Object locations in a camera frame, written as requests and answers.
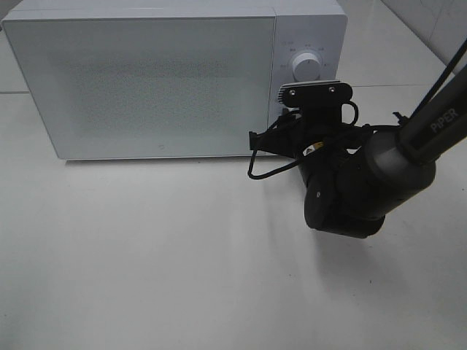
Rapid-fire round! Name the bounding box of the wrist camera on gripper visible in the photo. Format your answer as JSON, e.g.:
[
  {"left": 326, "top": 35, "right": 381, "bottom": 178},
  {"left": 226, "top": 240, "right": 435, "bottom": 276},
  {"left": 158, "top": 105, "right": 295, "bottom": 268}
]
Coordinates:
[{"left": 277, "top": 80, "right": 353, "bottom": 109}]

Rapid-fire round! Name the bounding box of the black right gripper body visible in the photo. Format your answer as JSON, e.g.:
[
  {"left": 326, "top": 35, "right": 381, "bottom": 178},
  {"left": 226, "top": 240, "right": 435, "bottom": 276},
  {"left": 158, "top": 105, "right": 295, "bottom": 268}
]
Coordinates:
[{"left": 269, "top": 105, "right": 365, "bottom": 160}]

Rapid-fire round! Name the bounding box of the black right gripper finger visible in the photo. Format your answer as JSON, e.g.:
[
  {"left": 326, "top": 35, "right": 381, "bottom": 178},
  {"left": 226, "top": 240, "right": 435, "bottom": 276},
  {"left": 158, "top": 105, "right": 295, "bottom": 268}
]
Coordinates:
[
  {"left": 248, "top": 131, "right": 277, "bottom": 150},
  {"left": 275, "top": 108, "right": 301, "bottom": 126}
]

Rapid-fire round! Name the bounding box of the white microwave oven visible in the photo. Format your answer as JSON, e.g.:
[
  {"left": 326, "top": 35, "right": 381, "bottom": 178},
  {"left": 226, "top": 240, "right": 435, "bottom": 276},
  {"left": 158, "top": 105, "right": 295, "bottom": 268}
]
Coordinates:
[{"left": 1, "top": 1, "right": 347, "bottom": 160}]

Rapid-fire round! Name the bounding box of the white microwave door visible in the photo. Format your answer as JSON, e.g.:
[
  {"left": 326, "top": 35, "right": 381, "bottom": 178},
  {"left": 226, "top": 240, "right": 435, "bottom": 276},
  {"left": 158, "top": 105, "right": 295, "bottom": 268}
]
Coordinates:
[{"left": 4, "top": 17, "right": 274, "bottom": 160}]

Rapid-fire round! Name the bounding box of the upper white microwave knob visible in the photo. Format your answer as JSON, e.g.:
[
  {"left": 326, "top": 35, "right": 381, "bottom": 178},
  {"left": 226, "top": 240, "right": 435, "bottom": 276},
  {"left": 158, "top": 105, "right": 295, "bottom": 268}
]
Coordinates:
[{"left": 292, "top": 50, "right": 322, "bottom": 82}]

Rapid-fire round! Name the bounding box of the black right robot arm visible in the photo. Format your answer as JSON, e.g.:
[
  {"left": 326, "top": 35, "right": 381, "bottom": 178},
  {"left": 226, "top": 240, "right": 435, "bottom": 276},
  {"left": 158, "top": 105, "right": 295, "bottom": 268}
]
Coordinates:
[{"left": 249, "top": 46, "right": 466, "bottom": 238}]

